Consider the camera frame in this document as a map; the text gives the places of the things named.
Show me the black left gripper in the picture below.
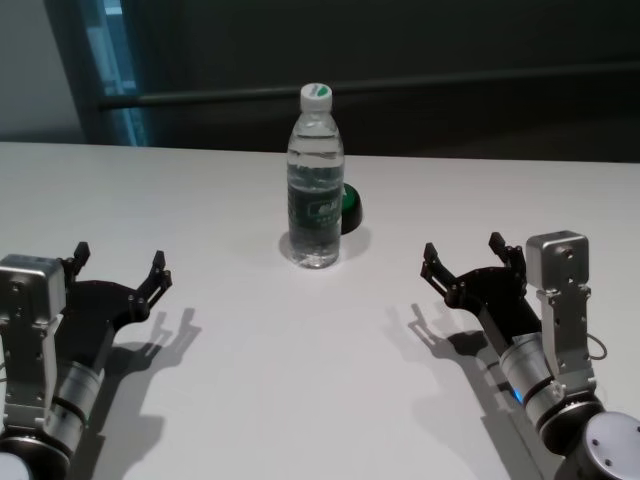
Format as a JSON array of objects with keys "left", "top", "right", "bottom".
[{"left": 62, "top": 241, "right": 174, "bottom": 369}]

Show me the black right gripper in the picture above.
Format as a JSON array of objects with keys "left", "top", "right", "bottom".
[{"left": 421, "top": 231, "right": 544, "bottom": 346}]

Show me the clear water bottle green label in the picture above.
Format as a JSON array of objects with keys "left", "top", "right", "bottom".
[{"left": 285, "top": 82, "right": 348, "bottom": 270}]

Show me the green YES button black base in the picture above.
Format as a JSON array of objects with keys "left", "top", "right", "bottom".
[{"left": 339, "top": 183, "right": 365, "bottom": 237}]

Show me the grey horizontal handrail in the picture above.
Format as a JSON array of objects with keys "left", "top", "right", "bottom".
[{"left": 97, "top": 74, "right": 640, "bottom": 109}]

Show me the glass window strip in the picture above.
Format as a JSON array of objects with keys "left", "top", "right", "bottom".
[{"left": 82, "top": 0, "right": 152, "bottom": 147}]

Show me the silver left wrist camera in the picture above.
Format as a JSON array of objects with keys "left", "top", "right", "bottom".
[{"left": 0, "top": 253, "right": 68, "bottom": 431}]

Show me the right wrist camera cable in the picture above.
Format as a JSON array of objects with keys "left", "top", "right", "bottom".
[{"left": 587, "top": 332, "right": 609, "bottom": 362}]

